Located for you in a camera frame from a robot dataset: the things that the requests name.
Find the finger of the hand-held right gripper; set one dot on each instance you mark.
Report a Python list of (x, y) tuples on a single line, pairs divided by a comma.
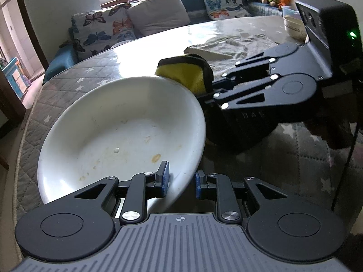
[(255, 59), (249, 95)]

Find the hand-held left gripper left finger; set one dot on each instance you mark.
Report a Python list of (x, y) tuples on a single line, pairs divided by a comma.
[(166, 179)]

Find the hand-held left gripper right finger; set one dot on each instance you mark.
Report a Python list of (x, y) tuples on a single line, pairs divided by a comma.
[(197, 184)]

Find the yellow sponge with black edge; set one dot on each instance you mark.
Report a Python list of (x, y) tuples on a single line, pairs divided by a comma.
[(184, 72)]

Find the large white plate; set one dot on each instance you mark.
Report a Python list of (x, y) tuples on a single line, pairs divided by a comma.
[(113, 124)]

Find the small cream bowl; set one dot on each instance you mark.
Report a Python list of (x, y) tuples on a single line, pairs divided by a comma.
[(295, 27)]

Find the grey cloth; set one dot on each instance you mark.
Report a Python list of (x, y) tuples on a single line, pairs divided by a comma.
[(241, 46)]

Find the clear plastic container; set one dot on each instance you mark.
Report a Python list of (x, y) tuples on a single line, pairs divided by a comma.
[(289, 10)]

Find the orange plush toy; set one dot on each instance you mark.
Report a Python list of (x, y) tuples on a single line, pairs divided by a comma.
[(284, 1)]

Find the butterfly print pillow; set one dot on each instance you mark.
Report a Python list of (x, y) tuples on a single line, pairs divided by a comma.
[(96, 28), (225, 4)]

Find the blue sofa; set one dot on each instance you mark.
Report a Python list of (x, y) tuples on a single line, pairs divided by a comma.
[(195, 5)]

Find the plain grey pillow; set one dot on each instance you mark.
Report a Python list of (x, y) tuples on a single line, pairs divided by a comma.
[(158, 12)]

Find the colourful toy shelf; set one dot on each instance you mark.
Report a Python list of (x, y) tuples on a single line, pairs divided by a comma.
[(15, 78)]

